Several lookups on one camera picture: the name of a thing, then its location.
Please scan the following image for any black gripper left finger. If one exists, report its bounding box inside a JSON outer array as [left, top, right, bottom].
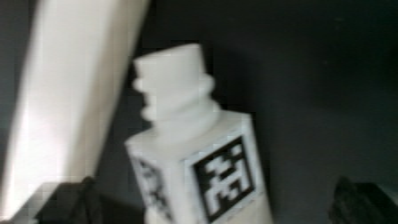
[[36, 177, 98, 224]]

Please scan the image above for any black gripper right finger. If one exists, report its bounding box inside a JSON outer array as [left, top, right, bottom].
[[329, 177, 398, 224]]

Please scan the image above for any white cross table base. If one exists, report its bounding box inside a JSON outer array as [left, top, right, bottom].
[[127, 44, 274, 224]]

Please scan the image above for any white round table top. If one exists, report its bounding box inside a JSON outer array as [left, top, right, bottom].
[[0, 0, 150, 219]]

